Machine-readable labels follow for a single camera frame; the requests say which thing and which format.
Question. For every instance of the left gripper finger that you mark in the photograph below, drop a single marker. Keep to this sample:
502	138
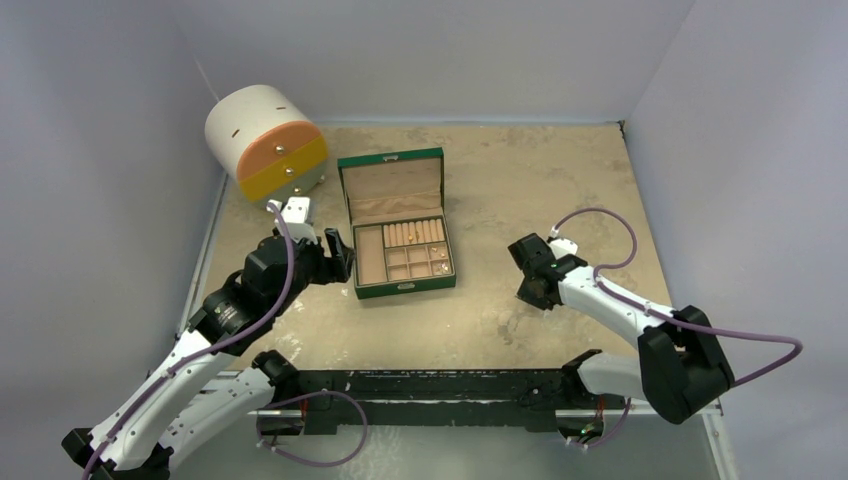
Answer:
341	258
322	275

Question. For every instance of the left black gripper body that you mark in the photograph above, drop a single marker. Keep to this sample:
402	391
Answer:
314	268

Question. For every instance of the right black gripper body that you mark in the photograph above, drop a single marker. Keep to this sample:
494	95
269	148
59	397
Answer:
530	266

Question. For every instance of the green jewelry box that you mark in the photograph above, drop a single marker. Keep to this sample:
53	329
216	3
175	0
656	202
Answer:
391	187

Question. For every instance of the green removable jewelry tray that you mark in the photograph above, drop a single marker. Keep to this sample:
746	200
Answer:
399	254

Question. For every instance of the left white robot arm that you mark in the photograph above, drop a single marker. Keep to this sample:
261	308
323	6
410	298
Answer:
164	421

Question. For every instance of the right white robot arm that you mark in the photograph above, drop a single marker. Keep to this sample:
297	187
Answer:
680	366

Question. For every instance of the round three-drawer jewelry cabinet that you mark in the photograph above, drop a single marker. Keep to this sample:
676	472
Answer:
266	145

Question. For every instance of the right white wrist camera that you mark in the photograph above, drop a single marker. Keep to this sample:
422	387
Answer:
559	246

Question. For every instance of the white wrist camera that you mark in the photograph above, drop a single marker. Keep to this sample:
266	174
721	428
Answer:
296	215
559	246

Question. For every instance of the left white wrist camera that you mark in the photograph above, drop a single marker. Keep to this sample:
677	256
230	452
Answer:
296	215

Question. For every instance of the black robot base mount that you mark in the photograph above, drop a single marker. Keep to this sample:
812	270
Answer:
538	400

